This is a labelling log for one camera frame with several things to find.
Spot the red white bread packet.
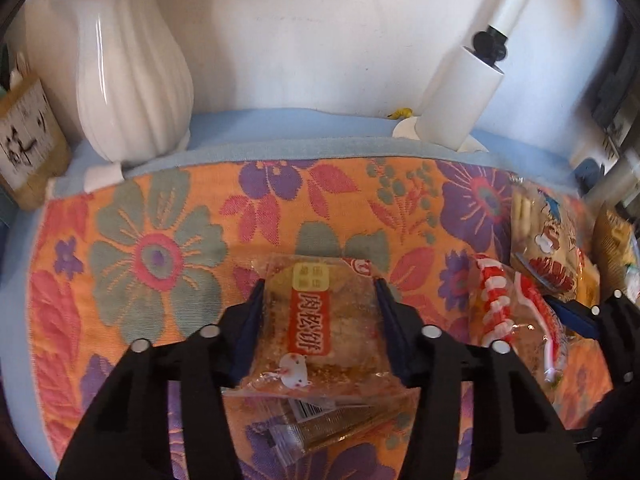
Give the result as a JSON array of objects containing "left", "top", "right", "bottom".
[{"left": 469, "top": 254, "right": 568, "bottom": 390}]

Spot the meat floss cake packet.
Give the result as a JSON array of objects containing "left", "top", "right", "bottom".
[{"left": 234, "top": 255, "right": 406, "bottom": 403}]

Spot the orange snack packet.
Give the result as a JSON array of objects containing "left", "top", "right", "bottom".
[{"left": 592, "top": 204, "right": 639, "bottom": 304}]

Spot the cartoon biscuit stick packet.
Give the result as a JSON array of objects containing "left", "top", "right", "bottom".
[{"left": 510, "top": 179, "right": 600, "bottom": 308}]

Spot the clear wrapped bar snack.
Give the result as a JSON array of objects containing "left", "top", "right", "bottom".
[{"left": 250, "top": 394, "right": 416, "bottom": 467}]

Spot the floral orange table cloth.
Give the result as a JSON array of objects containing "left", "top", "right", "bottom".
[{"left": 27, "top": 156, "right": 616, "bottom": 480}]

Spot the white desk lamp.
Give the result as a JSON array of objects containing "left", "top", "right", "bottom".
[{"left": 392, "top": 0, "right": 528, "bottom": 153}]

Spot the wooden pen holder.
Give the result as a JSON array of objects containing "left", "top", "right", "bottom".
[{"left": 0, "top": 73, "right": 72, "bottom": 210}]

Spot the white ribbed vase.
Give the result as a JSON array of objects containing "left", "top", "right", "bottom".
[{"left": 73, "top": 0, "right": 194, "bottom": 165}]

